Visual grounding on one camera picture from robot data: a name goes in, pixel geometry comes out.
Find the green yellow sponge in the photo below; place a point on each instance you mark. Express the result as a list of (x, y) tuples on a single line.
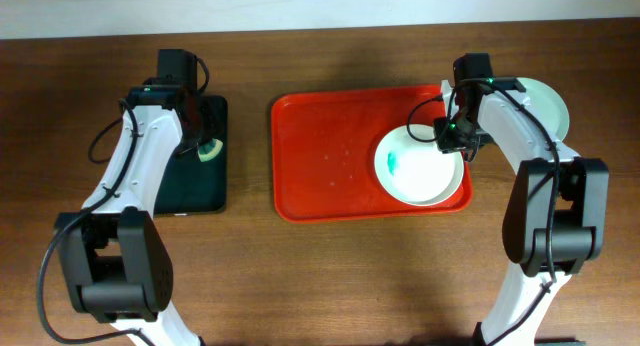
[(208, 151)]

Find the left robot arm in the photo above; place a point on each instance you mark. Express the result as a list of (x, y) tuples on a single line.
[(115, 265)]

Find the mint green plate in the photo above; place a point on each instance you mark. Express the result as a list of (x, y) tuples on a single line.
[(547, 106)]

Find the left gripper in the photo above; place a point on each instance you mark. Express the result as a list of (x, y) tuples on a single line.
[(201, 133)]

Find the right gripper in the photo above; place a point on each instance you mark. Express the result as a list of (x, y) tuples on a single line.
[(455, 142)]

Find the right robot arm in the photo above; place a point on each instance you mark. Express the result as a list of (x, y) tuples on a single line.
[(554, 221)]

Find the white plate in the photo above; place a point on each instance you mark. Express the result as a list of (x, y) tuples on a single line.
[(416, 173)]

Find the black plastic tray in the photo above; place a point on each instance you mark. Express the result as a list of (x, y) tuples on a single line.
[(192, 187)]

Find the red plastic tray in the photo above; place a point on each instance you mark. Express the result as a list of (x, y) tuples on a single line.
[(323, 147)]

